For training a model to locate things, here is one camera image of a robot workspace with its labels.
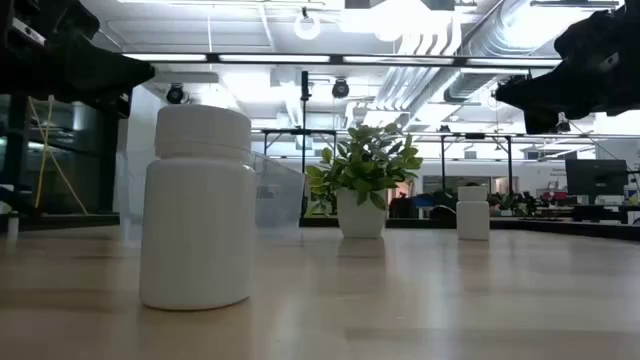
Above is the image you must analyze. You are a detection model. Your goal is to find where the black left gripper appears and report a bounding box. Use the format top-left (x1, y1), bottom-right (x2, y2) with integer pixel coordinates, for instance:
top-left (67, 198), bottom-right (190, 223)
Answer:
top-left (0, 0), bottom-right (157, 120)

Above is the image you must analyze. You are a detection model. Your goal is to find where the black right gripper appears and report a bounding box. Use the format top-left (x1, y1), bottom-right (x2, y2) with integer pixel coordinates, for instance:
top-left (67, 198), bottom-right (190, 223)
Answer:
top-left (494, 3), bottom-right (640, 136)

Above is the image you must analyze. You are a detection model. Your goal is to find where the white pill bottle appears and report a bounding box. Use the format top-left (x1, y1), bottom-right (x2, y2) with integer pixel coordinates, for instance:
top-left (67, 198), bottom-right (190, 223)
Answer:
top-left (455, 185), bottom-right (491, 242)
top-left (138, 103), bottom-right (258, 311)

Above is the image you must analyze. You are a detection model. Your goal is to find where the clear plastic basket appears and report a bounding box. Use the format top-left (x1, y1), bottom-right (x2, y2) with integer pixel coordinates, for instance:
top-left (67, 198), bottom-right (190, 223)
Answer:
top-left (115, 148), bottom-right (307, 239)

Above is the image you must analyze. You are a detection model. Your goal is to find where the black computer monitor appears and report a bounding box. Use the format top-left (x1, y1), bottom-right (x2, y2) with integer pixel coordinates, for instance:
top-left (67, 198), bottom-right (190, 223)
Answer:
top-left (564, 158), bottom-right (629, 197)

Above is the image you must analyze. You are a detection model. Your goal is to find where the black overhead light bar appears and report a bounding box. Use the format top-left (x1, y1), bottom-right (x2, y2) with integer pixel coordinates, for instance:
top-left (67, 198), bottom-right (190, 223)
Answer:
top-left (122, 51), bottom-right (564, 69)

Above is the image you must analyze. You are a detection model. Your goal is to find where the small white container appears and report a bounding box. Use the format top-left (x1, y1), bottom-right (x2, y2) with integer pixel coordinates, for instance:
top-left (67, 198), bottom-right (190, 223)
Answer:
top-left (5, 210), bottom-right (21, 242)

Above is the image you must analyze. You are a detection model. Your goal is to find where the black tripod stand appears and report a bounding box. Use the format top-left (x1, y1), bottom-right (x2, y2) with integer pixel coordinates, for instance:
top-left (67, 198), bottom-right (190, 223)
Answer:
top-left (298, 69), bottom-right (311, 221)

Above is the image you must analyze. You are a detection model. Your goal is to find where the green plant in white pot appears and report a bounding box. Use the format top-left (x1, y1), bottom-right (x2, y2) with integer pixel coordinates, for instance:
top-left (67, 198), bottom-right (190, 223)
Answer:
top-left (303, 122), bottom-right (425, 240)

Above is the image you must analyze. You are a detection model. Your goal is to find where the silver ventilation duct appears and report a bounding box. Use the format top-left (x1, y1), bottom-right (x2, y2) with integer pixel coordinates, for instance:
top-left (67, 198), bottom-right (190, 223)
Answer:
top-left (444, 0), bottom-right (566, 104)

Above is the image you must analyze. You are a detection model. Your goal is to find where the black background desk frame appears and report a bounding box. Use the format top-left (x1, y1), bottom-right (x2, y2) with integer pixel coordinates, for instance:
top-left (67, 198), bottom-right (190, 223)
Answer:
top-left (259, 127), bottom-right (339, 157)
top-left (437, 131), bottom-right (516, 194)

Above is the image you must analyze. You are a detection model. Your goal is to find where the yellow cable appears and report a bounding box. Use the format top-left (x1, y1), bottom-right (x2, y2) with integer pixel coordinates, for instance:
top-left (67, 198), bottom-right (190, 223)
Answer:
top-left (27, 94), bottom-right (90, 217)

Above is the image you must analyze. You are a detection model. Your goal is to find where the black aluminium table frame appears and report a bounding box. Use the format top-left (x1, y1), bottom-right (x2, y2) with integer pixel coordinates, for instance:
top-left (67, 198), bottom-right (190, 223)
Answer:
top-left (0, 212), bottom-right (640, 242)

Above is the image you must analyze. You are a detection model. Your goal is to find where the white ring light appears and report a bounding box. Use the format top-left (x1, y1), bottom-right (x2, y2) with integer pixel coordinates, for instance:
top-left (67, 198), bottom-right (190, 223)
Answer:
top-left (293, 11), bottom-right (322, 42)

